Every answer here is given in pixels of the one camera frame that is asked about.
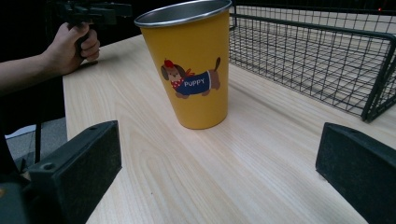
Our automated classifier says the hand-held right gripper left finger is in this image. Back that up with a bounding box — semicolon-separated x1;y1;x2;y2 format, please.
27;119;122;224

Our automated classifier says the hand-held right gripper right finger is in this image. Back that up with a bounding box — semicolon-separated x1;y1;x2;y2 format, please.
315;121;396;224

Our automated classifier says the yellow metal cup with dog print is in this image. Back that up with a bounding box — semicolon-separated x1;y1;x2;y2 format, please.
134;0;233;131

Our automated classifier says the black wire basket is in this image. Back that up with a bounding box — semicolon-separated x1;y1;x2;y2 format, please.
228;0;396;123

